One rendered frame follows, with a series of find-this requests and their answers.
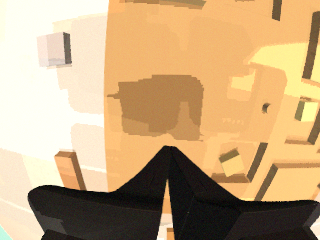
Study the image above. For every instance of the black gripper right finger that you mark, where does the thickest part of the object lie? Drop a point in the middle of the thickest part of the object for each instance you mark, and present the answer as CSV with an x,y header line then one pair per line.
x,y
203,210

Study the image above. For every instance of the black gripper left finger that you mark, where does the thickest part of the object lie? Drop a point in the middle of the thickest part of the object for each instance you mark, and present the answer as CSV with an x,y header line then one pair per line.
x,y
132,212

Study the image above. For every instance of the orange puzzle board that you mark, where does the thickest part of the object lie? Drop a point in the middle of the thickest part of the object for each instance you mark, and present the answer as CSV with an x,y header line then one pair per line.
x,y
209,77

